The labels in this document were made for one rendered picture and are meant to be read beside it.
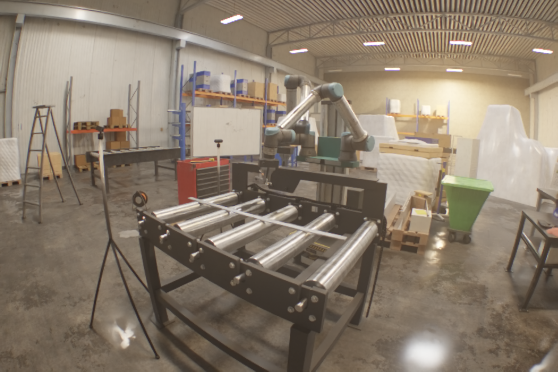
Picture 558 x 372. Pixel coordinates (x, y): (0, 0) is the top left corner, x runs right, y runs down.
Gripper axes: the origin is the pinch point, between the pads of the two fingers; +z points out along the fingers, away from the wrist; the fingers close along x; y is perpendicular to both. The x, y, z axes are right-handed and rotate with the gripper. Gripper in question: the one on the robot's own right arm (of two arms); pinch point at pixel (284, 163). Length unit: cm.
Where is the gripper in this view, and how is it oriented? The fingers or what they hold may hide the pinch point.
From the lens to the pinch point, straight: 207.2
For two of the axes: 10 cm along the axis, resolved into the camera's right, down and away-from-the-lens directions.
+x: -8.2, -1.0, 5.6
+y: 5.7, -1.0, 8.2
